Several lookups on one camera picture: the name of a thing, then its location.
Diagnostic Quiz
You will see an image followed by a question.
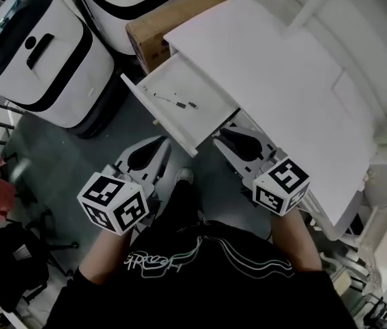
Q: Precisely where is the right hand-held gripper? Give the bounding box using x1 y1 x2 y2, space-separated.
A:
212 126 312 217

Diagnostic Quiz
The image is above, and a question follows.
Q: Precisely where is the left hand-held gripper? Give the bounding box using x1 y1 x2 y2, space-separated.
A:
76 134 174 236

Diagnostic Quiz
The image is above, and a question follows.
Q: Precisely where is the small white desk drawer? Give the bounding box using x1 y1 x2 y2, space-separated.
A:
120 52 242 159

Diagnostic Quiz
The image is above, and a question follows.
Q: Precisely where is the black and white marker pen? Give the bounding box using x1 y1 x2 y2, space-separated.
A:
151 92 187 109

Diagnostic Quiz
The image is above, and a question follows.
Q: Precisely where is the person's left forearm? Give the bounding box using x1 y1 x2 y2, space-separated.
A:
78 226 136 286

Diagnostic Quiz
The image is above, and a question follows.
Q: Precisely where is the person's right forearm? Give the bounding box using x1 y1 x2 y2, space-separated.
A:
269 209 323 273

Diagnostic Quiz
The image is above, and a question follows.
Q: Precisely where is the white desk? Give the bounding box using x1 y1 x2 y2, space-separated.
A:
163 0 378 241

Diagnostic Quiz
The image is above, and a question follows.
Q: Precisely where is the person's white shoe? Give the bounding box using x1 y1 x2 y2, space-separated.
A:
174 168 194 186

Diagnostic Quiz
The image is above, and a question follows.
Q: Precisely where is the person's black trouser leg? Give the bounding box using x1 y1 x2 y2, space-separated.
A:
167 180 204 226

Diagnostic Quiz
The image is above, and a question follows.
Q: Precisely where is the black swivel chair base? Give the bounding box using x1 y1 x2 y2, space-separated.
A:
6 209 80 277

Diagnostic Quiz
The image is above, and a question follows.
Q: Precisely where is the person's black printed shirt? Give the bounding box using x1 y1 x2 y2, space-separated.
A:
44 219 357 329

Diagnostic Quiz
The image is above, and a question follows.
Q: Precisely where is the brown cardboard box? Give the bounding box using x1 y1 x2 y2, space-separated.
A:
125 0 233 75

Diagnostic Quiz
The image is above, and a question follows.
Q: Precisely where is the white black mobile robot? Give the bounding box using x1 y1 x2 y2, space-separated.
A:
69 0 187 56

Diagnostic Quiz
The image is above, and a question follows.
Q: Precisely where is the black backpack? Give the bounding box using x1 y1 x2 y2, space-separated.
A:
0 221 50 313

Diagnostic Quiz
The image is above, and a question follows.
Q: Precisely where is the white robot with teal strap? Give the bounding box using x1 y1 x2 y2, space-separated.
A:
0 0 126 138

